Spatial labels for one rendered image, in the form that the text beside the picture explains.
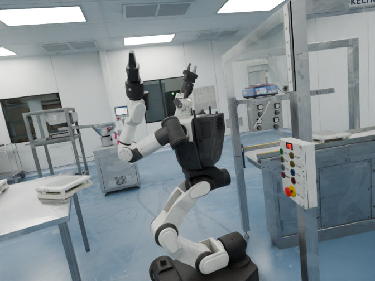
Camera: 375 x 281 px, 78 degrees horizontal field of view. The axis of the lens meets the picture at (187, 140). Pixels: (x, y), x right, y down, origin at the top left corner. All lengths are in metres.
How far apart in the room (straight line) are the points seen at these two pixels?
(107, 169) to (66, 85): 3.42
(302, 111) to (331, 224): 1.45
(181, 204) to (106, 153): 2.56
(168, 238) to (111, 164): 2.57
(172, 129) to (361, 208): 1.81
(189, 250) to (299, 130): 0.97
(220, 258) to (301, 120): 1.01
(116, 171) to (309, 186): 3.22
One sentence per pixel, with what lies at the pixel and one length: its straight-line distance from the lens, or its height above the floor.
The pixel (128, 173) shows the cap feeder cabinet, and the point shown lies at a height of 0.30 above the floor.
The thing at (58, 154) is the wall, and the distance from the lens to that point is 6.91.
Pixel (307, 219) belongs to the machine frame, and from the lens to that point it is 1.22.
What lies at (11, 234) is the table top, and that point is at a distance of 1.45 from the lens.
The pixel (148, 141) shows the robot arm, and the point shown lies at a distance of 1.21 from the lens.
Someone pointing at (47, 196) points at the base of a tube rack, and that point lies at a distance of 1.76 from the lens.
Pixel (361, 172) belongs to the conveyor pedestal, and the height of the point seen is 0.55.
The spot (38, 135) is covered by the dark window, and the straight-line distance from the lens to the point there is 6.98.
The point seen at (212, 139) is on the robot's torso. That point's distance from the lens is 1.26.
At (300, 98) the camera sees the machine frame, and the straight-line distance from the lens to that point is 1.06.
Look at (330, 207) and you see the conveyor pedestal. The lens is 2.28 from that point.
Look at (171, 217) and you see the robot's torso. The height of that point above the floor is 0.65.
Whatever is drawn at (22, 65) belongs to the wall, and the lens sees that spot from 7.09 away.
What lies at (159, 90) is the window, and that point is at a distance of 6.64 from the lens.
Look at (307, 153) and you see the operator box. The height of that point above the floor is 1.05.
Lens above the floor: 1.31
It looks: 10 degrees down
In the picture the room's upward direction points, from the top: 8 degrees counter-clockwise
